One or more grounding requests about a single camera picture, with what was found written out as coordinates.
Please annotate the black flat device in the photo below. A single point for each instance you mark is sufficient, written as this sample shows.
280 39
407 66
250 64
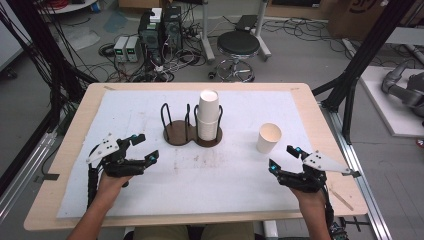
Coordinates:
246 22

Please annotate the aluminium rail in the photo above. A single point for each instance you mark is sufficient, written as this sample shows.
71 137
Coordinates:
25 170
363 193

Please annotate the grey metal bracket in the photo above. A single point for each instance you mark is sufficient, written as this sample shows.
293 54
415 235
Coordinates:
355 174
46 177

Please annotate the thin wooden stick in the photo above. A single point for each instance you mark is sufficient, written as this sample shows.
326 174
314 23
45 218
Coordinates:
342 200

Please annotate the grey power supply unit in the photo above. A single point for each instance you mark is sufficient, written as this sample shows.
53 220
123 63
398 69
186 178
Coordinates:
120 49
133 49

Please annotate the stack of white cups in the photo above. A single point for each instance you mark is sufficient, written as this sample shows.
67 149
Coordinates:
208 115

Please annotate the black computer tower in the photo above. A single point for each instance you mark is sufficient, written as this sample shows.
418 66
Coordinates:
173 28
150 36

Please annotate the person's khaki trousers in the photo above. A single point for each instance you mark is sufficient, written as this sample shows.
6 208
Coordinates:
193 232

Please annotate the black round stool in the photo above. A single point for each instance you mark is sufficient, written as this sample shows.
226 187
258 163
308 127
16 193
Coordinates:
238 43

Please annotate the small white box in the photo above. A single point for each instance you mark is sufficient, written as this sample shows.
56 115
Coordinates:
156 15

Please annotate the black electronic device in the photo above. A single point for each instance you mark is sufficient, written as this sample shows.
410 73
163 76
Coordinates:
338 232

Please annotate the person's left hand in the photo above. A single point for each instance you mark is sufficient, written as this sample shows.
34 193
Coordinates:
111 188

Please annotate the white platform board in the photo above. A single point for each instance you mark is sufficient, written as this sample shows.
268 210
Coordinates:
386 110

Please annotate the black frame post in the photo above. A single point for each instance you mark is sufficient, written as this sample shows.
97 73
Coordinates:
36 53
363 60

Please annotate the person's right hand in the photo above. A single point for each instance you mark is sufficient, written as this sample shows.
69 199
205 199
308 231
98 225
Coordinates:
311 199

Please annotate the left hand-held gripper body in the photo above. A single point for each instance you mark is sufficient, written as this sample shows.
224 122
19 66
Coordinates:
116 166

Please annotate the cardboard box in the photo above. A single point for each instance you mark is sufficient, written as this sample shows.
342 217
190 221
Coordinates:
360 18

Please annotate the white foam mat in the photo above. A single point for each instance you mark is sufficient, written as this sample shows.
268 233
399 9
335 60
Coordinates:
206 183

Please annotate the white paper cup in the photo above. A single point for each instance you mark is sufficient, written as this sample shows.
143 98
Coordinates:
268 138

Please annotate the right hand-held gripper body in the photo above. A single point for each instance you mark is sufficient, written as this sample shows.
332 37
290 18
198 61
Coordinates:
308 178

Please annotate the white stand leg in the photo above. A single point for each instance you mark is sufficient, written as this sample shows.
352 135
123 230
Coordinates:
206 36
261 33

